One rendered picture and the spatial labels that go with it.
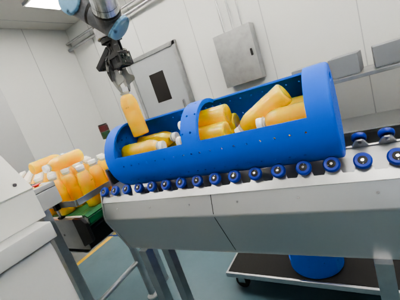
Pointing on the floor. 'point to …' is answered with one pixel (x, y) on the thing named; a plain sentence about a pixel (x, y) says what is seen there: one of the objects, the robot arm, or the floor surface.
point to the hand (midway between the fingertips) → (123, 89)
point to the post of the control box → (66, 258)
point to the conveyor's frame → (94, 231)
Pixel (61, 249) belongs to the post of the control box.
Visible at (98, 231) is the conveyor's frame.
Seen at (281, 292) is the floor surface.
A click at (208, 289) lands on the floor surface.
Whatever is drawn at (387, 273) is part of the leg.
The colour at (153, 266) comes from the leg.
